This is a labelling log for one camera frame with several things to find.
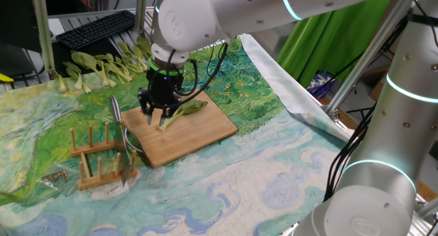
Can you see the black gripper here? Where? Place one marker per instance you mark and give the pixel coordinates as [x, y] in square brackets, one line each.
[164, 89]

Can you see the green pakchoi with long stem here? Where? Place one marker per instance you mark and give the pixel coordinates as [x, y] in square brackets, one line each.
[191, 107]

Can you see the steel cleaver knife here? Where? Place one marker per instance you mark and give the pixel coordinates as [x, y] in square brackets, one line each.
[115, 109]

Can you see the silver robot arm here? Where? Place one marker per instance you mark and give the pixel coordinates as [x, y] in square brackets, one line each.
[376, 195]

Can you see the spare green pakchoi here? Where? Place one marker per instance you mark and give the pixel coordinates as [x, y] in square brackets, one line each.
[62, 87]
[83, 59]
[78, 81]
[87, 89]
[143, 46]
[130, 66]
[114, 70]
[137, 56]

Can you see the wooden cutting board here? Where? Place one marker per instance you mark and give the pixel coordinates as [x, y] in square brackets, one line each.
[191, 137]

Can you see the wooden peg dish rack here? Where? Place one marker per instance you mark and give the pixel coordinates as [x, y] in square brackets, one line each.
[102, 178]

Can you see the black computer keyboard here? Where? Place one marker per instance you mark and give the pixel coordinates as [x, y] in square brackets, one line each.
[96, 29]

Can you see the black desk mat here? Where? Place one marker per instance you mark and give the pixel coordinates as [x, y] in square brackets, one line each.
[60, 53]

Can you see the painted landscape tablecloth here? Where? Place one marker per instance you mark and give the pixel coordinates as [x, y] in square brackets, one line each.
[239, 181]

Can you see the clear plastic bag of screws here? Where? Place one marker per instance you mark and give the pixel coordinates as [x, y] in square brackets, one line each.
[56, 176]

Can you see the small yellow object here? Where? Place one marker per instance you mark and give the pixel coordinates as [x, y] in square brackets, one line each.
[5, 78]

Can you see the black monitor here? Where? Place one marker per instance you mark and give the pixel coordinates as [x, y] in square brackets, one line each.
[17, 20]

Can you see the blue white patterned bag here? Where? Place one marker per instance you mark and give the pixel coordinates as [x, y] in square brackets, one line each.
[320, 83]

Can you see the green curtain cloth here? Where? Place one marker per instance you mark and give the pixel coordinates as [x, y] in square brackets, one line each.
[325, 51]

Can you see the black tripod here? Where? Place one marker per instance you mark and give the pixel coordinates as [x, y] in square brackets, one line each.
[359, 111]

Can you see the plain cardboard box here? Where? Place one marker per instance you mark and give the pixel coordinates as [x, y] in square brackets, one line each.
[378, 87]

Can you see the aluminium frame post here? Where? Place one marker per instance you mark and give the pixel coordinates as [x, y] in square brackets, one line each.
[42, 30]
[140, 13]

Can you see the slanted aluminium frame beam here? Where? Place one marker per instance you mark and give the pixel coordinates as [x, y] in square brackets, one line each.
[362, 65]

